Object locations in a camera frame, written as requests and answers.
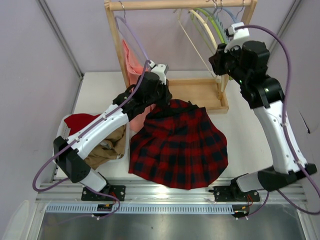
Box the white laundry basket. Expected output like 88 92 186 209
57 114 130 163

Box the red garment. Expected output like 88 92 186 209
63 113 100 138

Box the green hanger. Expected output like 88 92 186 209
193 8 228 44

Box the purple hanger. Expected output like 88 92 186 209
114 1 153 68

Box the blue hanger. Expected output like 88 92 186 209
222 7 244 24

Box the cream hanger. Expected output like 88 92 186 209
173 8 222 83

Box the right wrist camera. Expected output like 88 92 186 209
224 22 250 53

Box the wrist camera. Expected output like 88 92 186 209
224 22 250 53
149 61 169 85

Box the teal hanger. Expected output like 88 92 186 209
198 8 228 44

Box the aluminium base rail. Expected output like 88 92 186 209
36 176 308 221

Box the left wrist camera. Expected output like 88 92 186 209
149 61 169 85

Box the red plaid skirt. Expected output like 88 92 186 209
128 99 229 190

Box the wooden clothes rack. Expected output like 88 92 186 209
103 0 258 115

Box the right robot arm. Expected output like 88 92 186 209
209 40 317 193

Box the tan garment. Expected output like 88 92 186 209
84 125 127 170

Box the pink skirt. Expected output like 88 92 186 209
121 39 155 133

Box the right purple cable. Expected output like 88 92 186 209
237 24 320 221

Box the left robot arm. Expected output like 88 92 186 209
53 71 172 192

